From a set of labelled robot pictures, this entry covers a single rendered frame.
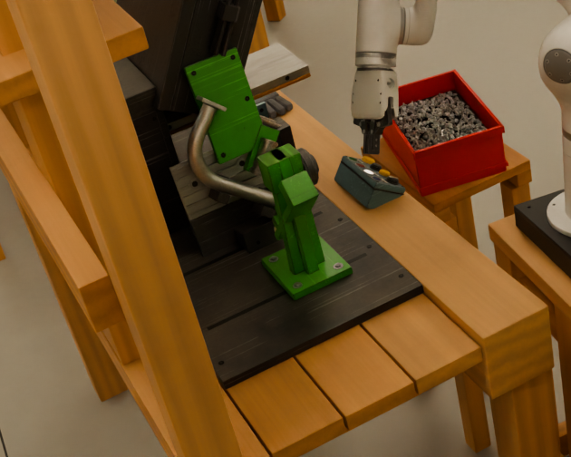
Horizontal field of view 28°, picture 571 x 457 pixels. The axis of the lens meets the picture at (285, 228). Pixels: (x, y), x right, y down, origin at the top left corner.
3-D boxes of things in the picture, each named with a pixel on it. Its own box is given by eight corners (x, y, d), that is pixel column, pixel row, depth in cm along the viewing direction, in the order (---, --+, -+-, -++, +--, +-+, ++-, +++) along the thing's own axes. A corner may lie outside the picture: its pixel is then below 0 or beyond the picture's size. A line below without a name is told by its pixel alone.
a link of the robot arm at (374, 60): (406, 54, 232) (405, 70, 232) (376, 56, 239) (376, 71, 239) (376, 51, 227) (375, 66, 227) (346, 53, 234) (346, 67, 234)
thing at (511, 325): (236, 91, 328) (224, 44, 320) (556, 367, 209) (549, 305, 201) (192, 109, 325) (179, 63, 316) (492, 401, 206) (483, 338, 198)
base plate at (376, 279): (207, 93, 302) (205, 86, 300) (424, 292, 214) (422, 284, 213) (60, 154, 291) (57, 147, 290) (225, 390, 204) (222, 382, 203)
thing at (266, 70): (280, 54, 261) (277, 42, 259) (311, 77, 248) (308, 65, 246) (124, 118, 251) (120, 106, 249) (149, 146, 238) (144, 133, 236)
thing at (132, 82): (153, 168, 271) (111, 39, 252) (200, 222, 247) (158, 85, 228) (82, 198, 266) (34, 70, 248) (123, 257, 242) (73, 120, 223)
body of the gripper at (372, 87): (406, 65, 231) (402, 121, 232) (372, 66, 239) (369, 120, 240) (379, 62, 227) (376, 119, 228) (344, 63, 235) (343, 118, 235)
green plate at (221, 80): (256, 137, 242) (223, 44, 235) (269, 143, 234) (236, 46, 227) (207, 158, 239) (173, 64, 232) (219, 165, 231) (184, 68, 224)
